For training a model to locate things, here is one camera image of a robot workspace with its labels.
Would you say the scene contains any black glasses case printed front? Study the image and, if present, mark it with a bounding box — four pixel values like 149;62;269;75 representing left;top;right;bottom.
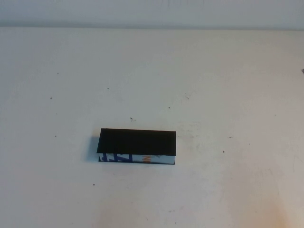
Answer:
96;128;178;166

